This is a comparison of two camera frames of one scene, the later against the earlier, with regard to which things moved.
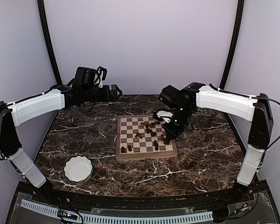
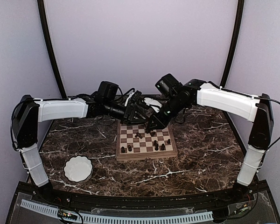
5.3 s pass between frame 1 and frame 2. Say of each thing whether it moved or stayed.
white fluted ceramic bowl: stayed
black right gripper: moved
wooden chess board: stayed
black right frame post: stayed
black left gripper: moved
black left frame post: stayed
